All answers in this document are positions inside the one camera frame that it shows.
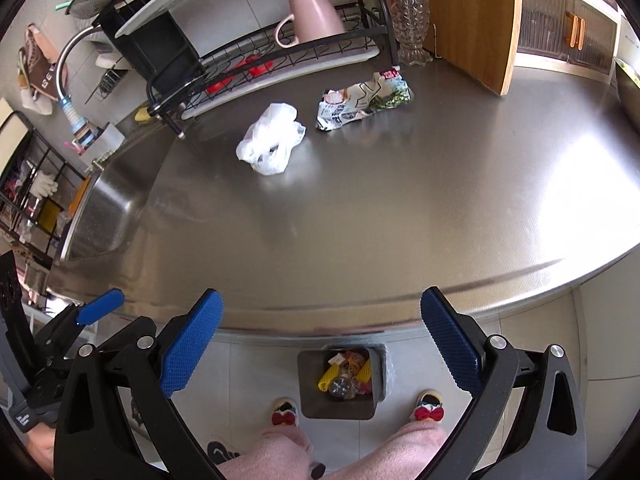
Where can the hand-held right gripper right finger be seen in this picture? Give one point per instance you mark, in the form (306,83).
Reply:
(450,340)

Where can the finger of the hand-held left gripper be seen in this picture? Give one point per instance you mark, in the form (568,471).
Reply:
(102,302)

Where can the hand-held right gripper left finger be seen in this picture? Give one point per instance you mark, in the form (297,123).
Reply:
(192,340)

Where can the small yellow foam fruit net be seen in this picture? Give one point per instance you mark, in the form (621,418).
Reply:
(362,370)

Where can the pink orange snack wrapper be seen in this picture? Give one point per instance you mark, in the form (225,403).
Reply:
(350,360)

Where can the large yellow foam fruit net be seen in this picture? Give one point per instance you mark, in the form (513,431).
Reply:
(330,377)

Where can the grey trash bin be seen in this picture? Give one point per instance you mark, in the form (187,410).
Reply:
(340,407)

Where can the white plastic bag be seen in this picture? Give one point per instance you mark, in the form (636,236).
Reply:
(270,135)

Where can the white green snack packet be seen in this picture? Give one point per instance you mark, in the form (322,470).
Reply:
(360,102)

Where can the person's left forearm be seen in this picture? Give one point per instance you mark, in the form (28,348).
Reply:
(42,445)

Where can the red bow slipper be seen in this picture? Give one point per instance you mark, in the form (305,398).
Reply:
(427,407)
(284,412)

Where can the stainless steel sink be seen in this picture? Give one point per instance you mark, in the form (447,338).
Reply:
(100,210)

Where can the black white sandal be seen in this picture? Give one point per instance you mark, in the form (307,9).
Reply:
(222,452)

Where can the person's right leg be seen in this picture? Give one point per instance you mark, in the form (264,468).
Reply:
(390,450)

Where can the person's leg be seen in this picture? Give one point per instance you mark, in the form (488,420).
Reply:
(390,450)
(270,455)

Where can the white glove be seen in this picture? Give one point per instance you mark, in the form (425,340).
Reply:
(44,185)

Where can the person's left leg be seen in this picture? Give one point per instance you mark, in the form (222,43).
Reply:
(270,455)

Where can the white sink caddy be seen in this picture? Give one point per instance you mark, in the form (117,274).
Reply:
(107,142)

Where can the blue flexible faucet nozzle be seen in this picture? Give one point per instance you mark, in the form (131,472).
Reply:
(80,125)

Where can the yellow sponge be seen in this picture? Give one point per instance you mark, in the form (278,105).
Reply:
(145,114)

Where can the metal faucet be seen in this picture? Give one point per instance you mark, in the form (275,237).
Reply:
(62,67)

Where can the brown white hanging cloth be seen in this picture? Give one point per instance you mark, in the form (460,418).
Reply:
(40,70)

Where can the red plastic lid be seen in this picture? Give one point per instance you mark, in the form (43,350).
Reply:
(259,69)
(220,82)

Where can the black rack holder box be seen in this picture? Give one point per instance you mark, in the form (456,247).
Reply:
(160,50)

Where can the metal tray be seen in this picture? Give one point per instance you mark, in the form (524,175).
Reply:
(627,90)

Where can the glass cutlery holder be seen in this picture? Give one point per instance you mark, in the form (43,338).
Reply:
(410,25)

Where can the wooden cutting board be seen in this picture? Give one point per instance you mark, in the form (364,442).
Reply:
(470,20)

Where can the green vegetables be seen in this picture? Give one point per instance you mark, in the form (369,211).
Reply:
(631,69)

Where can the ribbed glass cabinet door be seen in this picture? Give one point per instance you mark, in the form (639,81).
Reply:
(545,25)

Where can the pink mug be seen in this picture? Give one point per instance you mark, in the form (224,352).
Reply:
(315,15)

